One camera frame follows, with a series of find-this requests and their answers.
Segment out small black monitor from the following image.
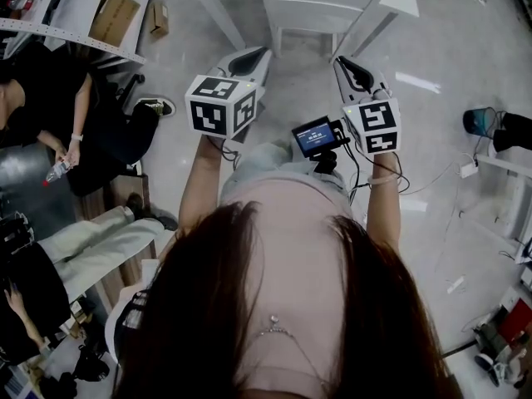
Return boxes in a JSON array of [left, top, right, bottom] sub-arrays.
[[290, 116, 342, 158]]

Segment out small cardboard box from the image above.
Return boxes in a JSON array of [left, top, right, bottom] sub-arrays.
[[149, 0, 170, 37]]

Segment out silver pendant necklace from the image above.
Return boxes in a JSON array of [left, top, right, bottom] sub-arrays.
[[255, 314, 329, 390]]

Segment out brown wooden platform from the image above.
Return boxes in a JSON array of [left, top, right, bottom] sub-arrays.
[[72, 172, 157, 307]]

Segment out dark mesh waste basket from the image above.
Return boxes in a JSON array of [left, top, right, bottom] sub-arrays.
[[462, 106, 498, 137]]

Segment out white wooden chair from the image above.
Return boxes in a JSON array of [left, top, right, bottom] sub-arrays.
[[257, 0, 384, 64]]

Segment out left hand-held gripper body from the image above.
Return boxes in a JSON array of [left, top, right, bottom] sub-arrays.
[[185, 46, 274, 140]]

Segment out white metal frame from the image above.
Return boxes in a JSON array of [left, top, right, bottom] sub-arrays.
[[475, 152, 532, 240]]

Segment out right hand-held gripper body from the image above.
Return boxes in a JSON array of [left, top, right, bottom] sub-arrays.
[[332, 55, 402, 155]]

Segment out person's pink top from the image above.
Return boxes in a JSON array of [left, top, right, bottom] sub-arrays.
[[219, 176, 354, 399]]

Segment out person's light jeans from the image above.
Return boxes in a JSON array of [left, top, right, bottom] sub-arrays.
[[222, 139, 348, 199]]

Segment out person's left forearm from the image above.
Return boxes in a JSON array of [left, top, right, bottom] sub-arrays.
[[177, 133, 228, 240]]

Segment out person's right forearm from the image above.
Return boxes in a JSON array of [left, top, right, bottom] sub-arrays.
[[363, 151, 403, 261]]

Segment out red box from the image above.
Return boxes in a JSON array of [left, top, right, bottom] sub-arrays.
[[498, 297, 532, 344]]

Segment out large cardboard box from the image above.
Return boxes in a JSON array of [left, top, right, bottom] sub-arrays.
[[87, 0, 141, 49]]

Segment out person's white printed sleeve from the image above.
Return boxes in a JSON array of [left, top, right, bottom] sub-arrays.
[[103, 259, 161, 365]]

